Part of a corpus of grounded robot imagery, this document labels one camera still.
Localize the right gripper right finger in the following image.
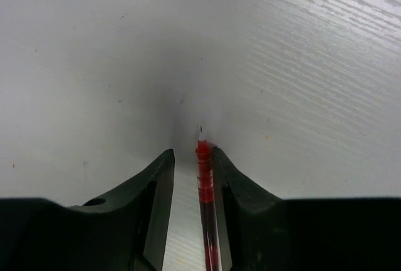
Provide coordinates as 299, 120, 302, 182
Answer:
213, 147, 400, 270

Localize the dark red gel pen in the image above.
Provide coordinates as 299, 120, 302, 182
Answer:
195, 125, 219, 271

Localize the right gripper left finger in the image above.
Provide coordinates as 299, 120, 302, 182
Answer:
1, 149, 175, 270

